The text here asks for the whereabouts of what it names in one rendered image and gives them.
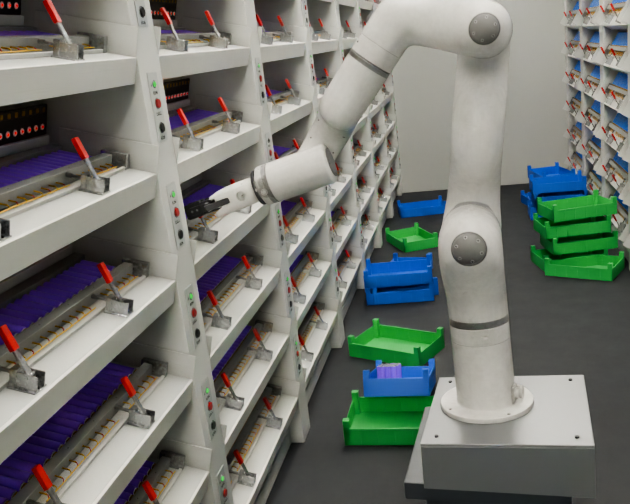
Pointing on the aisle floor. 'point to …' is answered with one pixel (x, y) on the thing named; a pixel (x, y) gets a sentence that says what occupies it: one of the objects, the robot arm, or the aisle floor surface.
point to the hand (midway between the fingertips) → (196, 209)
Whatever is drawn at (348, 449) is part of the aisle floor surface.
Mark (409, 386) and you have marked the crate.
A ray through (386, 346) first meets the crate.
